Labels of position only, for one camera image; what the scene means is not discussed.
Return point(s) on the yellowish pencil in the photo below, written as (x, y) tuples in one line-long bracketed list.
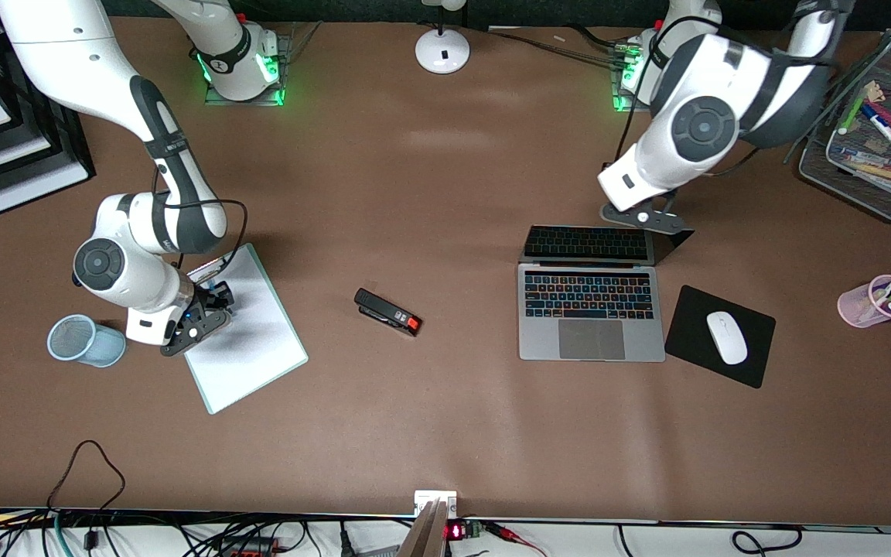
[(879, 172)]

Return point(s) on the white marker with blue cap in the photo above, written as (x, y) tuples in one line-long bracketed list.
[(886, 131)]

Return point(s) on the white computer mouse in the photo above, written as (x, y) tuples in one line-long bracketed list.
[(726, 338)]

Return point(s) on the black stapler with red end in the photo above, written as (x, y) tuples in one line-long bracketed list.
[(384, 309)]

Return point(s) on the light blue mesh cup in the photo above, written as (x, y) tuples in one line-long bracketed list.
[(101, 348)]

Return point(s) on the white blue pen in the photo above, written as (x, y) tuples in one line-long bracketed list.
[(859, 155)]

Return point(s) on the white round lamp stand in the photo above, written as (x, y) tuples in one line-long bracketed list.
[(442, 50)]

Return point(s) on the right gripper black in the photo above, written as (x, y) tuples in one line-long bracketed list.
[(208, 296)]

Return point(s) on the grey mesh desk organizer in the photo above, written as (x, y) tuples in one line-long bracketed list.
[(890, 197)]

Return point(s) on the black stacked document trays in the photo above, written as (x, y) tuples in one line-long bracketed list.
[(51, 131)]

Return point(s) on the small tan object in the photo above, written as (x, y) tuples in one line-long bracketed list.
[(873, 91)]

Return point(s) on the black mouse pad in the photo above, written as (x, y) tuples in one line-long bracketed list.
[(689, 333)]

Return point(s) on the small red digit display board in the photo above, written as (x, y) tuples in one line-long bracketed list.
[(455, 531)]

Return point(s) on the mint clipboard with white paper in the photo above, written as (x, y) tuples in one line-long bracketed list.
[(260, 348)]

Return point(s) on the translucent pink cup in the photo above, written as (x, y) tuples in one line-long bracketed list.
[(851, 309)]

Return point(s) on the small white box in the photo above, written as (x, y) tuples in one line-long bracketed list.
[(424, 499)]

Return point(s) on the silver laptop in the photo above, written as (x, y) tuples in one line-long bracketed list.
[(592, 340)]

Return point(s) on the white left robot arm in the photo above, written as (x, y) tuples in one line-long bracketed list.
[(724, 70)]

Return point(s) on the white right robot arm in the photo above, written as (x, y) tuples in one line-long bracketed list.
[(90, 54)]

